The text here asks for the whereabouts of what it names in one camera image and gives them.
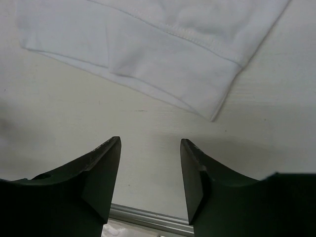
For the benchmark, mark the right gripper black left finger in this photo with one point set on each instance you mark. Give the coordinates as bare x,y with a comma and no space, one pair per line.
72,200

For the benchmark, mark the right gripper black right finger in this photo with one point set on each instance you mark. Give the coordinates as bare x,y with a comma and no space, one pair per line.
224,203

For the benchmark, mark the white fabric skirt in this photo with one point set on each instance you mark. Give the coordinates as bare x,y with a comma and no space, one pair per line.
183,52

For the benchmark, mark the aluminium table edge rail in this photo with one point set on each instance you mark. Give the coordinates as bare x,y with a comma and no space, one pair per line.
152,220

